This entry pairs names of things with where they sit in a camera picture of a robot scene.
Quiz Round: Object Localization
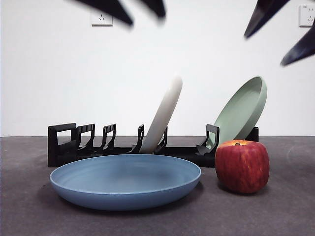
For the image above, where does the blue plate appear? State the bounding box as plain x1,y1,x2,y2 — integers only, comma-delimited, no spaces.
49,154,202,211

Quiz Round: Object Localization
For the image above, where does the red apple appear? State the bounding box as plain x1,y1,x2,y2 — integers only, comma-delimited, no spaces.
215,139,270,194

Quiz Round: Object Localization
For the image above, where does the white wall socket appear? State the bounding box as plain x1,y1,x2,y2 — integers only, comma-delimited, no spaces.
299,4,315,28
92,11,113,27

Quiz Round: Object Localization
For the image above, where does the beige plate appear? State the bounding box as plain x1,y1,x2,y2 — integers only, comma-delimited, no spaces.
139,75,183,154

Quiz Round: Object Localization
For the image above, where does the black plate rack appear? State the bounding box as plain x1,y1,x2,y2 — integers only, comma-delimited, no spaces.
48,122,259,168

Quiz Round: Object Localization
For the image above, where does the green plate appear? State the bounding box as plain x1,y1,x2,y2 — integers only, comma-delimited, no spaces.
213,76,268,151

